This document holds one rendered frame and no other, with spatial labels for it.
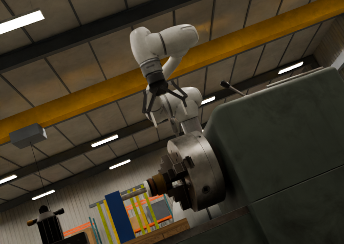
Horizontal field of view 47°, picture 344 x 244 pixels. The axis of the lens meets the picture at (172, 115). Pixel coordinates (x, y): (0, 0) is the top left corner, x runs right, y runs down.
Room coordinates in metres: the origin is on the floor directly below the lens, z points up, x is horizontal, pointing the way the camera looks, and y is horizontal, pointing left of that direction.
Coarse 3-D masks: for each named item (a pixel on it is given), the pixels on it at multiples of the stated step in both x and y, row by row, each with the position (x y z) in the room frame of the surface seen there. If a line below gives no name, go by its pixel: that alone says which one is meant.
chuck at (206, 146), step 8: (200, 136) 1.55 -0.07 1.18; (200, 144) 1.52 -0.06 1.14; (208, 144) 1.52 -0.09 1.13; (208, 152) 1.51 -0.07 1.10; (208, 160) 1.51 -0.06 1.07; (216, 160) 1.51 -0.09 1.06; (216, 168) 1.52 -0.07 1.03; (216, 176) 1.53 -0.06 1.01; (224, 184) 1.56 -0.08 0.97; (224, 192) 1.59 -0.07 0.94
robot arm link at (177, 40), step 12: (168, 36) 1.48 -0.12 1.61; (180, 36) 1.49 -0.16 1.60; (192, 36) 1.51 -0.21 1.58; (168, 48) 1.50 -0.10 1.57; (180, 48) 1.52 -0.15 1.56; (168, 60) 1.68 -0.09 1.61; (180, 60) 1.66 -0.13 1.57; (168, 72) 1.71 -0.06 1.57; (156, 96) 1.87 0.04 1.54; (156, 108) 1.95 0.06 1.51
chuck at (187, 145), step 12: (168, 144) 1.63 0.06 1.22; (180, 144) 1.52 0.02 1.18; (192, 144) 1.52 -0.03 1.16; (180, 156) 1.51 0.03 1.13; (192, 156) 1.50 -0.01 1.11; (204, 156) 1.51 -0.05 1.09; (192, 168) 1.49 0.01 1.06; (204, 168) 1.50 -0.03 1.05; (180, 180) 1.70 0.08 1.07; (192, 180) 1.50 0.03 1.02; (204, 180) 1.51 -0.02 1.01; (192, 192) 1.56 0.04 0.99; (216, 192) 1.57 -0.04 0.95; (192, 204) 1.65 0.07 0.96; (204, 204) 1.59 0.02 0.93
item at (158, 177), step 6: (156, 174) 1.60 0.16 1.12; (150, 180) 1.58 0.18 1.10; (156, 180) 1.58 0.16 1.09; (162, 180) 1.58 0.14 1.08; (150, 186) 1.57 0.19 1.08; (156, 186) 1.58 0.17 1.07; (162, 186) 1.58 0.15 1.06; (168, 186) 1.61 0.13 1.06; (156, 192) 1.59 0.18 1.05; (162, 192) 1.60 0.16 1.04
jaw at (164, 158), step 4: (168, 152) 1.71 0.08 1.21; (164, 156) 1.69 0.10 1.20; (168, 156) 1.69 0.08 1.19; (164, 160) 1.67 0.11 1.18; (168, 160) 1.67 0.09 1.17; (172, 160) 1.67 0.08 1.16; (160, 164) 1.66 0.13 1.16; (164, 164) 1.66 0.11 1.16; (168, 164) 1.66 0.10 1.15; (172, 164) 1.66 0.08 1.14; (164, 168) 1.64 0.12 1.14; (168, 168) 1.64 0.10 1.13; (160, 172) 1.63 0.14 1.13; (164, 172) 1.63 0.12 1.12
